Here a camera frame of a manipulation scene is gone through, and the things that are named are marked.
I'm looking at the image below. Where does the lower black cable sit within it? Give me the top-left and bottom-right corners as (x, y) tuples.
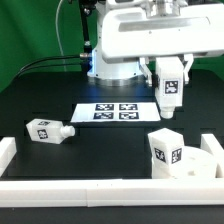
(17, 59), (92, 78)

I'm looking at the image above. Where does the white left fence bar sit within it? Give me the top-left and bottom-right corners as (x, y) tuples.
(0, 137), (17, 177)

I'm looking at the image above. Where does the white fence bar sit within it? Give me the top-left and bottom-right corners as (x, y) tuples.
(0, 178), (224, 207)
(0, 137), (17, 177)
(201, 134), (224, 178)

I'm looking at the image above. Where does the white marker sheet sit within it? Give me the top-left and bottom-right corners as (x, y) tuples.
(71, 102), (160, 123)

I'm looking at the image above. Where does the grey thin cable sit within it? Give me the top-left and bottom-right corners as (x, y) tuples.
(54, 0), (68, 72)

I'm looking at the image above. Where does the white right fence bar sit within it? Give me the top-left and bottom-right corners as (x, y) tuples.
(201, 134), (224, 178)

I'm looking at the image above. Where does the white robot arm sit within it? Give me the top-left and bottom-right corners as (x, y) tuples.
(88, 0), (224, 84)

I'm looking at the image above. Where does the white front fence bar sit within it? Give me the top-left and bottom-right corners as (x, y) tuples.
(0, 178), (224, 207)

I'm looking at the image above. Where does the black vertical cable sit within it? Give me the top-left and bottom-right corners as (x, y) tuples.
(78, 0), (98, 72)

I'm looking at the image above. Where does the white round stool seat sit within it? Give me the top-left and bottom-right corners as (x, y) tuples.
(152, 145), (218, 180)

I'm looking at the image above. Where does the upper black cable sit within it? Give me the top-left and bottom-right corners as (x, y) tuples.
(18, 53), (93, 73)

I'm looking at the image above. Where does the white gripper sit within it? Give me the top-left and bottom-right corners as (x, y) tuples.
(101, 3), (224, 88)

